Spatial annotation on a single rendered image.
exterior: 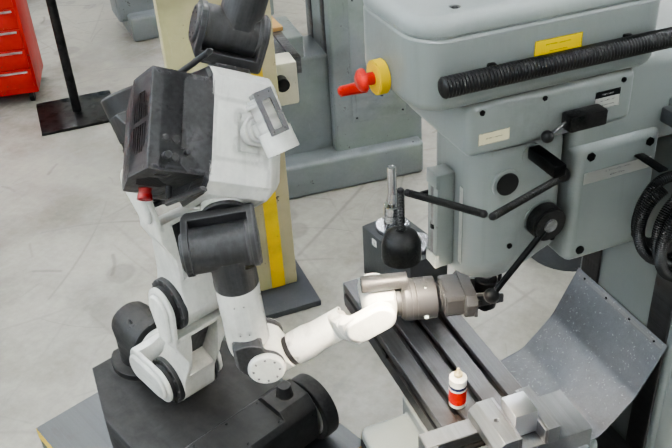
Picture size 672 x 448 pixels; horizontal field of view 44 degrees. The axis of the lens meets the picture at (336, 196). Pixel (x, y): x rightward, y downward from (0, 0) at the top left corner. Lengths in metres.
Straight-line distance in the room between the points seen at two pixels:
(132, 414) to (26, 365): 1.26
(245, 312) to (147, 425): 0.89
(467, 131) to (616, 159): 0.34
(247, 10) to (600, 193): 0.76
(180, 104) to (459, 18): 0.58
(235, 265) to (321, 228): 2.60
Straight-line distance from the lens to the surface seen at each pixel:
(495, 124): 1.40
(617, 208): 1.67
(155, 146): 1.55
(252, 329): 1.69
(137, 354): 2.46
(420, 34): 1.28
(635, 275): 1.97
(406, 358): 2.08
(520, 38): 1.35
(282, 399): 2.41
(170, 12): 3.08
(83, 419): 2.81
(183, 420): 2.47
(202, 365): 2.35
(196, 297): 2.10
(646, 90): 1.59
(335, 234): 4.12
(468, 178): 1.50
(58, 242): 4.43
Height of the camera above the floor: 2.31
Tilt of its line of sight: 31 degrees down
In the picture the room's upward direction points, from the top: 4 degrees counter-clockwise
